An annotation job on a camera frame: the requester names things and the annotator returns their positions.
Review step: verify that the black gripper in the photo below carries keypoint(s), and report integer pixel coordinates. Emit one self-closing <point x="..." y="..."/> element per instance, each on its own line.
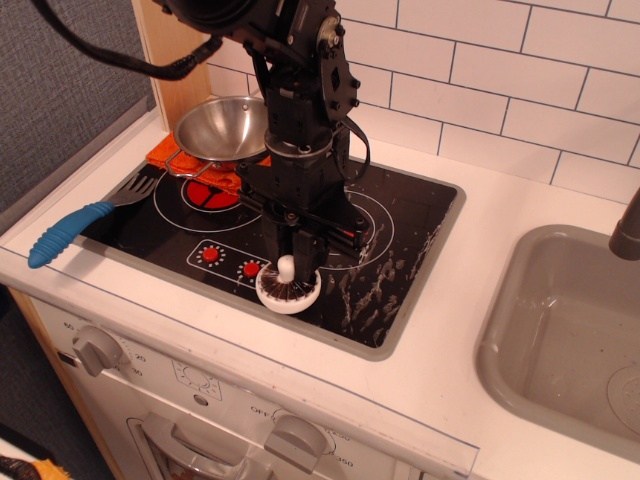
<point x="305" y="188"/>

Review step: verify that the white toy mushroom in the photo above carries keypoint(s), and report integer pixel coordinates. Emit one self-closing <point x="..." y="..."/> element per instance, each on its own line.
<point x="279" y="291"/>

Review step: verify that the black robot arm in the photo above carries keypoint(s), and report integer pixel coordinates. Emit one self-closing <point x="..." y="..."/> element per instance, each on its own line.
<point x="297" y="50"/>

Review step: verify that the black toy stovetop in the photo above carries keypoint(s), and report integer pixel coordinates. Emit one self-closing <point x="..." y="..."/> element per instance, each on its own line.
<point x="204" y="240"/>

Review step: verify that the orange cloth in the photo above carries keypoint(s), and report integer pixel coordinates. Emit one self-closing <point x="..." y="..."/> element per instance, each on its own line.
<point x="168" y="156"/>

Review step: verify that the grey oven knob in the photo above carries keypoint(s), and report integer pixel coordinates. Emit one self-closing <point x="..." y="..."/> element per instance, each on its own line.
<point x="297" y="442"/>

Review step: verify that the grey timer knob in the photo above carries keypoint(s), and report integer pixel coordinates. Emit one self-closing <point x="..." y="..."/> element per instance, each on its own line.
<point x="96" y="350"/>

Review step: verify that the grey sink basin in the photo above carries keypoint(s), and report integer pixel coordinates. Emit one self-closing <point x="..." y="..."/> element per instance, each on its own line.
<point x="560" y="346"/>

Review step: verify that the grey faucet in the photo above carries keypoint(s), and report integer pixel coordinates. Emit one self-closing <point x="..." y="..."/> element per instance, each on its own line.
<point x="624" y="241"/>

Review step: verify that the orange black object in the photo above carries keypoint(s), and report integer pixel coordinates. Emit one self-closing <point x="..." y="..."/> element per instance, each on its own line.
<point x="18" y="469"/>

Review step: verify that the steel bowl with handles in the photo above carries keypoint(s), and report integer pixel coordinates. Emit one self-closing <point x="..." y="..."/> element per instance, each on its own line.
<point x="225" y="131"/>

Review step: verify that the blue handled fork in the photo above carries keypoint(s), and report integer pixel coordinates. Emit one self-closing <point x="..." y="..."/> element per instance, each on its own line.
<point x="62" y="234"/>

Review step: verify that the grey oven door handle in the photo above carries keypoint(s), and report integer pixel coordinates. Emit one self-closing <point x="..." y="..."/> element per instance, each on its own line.
<point x="176" y="457"/>

